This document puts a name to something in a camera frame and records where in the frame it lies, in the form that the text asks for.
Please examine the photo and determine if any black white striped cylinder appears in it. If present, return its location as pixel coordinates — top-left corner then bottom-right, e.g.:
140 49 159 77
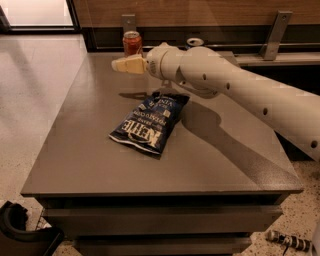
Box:
266 230 312 252

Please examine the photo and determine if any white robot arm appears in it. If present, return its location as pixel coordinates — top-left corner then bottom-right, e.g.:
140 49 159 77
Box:
111 43 320 161

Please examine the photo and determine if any red coke can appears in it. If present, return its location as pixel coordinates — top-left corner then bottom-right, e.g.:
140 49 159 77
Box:
122 31 142 57

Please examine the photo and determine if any grey drawer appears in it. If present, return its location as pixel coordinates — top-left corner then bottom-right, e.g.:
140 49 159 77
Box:
44 206 282 237
74 237 251 256

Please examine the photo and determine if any grey drawer cabinet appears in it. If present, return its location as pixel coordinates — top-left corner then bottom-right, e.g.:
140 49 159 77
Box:
22 54 302 256

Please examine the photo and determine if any lower grey drawer front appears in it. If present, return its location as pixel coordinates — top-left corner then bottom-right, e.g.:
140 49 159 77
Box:
74 237 251 256

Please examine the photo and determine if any blue pepsi can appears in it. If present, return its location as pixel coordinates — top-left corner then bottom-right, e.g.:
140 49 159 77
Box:
186 38 204 49

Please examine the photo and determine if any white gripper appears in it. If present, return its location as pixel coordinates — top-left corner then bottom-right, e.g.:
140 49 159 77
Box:
111 42 182 82

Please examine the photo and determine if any blue kettle chips bag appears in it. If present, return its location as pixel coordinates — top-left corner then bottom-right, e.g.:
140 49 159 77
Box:
109 92 189 155

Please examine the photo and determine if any left metal wall bracket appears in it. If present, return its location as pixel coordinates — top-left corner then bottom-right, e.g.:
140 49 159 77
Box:
121 14 136 32

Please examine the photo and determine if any upper grey drawer front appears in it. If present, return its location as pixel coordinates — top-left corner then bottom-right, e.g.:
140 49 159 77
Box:
44 206 282 237

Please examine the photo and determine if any right metal wall bracket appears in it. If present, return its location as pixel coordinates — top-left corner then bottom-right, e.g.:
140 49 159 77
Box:
259 11 293 61

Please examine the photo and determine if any metal wall bracket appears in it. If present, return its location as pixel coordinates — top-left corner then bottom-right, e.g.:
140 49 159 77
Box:
259 11 293 61
121 14 136 32

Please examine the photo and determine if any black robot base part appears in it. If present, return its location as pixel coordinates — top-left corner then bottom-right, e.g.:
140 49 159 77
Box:
0 201 64 256

